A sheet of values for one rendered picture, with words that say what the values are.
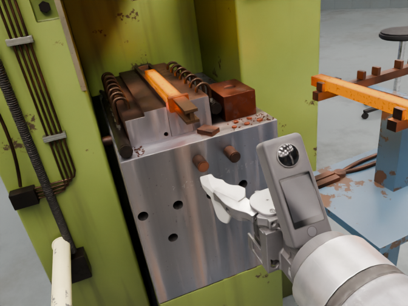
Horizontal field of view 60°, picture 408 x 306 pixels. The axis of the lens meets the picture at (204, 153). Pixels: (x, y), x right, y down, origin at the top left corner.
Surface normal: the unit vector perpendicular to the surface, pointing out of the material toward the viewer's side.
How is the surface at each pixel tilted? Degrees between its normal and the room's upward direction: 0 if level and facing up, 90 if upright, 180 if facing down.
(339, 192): 0
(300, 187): 57
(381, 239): 0
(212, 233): 90
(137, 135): 90
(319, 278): 44
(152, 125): 90
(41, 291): 0
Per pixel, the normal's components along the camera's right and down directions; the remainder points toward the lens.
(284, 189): 0.19, -0.13
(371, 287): -0.31, -0.80
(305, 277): -0.88, -0.18
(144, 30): 0.34, 0.40
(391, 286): -0.07, -0.89
